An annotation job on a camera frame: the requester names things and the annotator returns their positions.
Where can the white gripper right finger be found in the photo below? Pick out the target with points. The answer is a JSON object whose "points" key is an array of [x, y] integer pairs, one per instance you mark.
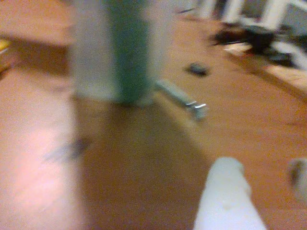
{"points": [[301, 179]]}

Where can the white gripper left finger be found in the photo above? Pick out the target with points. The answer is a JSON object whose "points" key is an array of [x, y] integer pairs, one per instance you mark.
{"points": [[225, 198]]}

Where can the silver metallic cylindrical object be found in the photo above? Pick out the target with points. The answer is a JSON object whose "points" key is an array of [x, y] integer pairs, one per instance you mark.
{"points": [[177, 95]]}

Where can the black bag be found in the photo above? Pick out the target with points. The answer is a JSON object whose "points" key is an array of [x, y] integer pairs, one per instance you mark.
{"points": [[261, 40]]}

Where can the white mug with green-blue pattern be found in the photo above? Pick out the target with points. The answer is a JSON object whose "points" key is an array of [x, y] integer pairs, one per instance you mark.
{"points": [[129, 60]]}

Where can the white window frames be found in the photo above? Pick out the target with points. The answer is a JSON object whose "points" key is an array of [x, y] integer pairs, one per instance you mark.
{"points": [[233, 10]]}

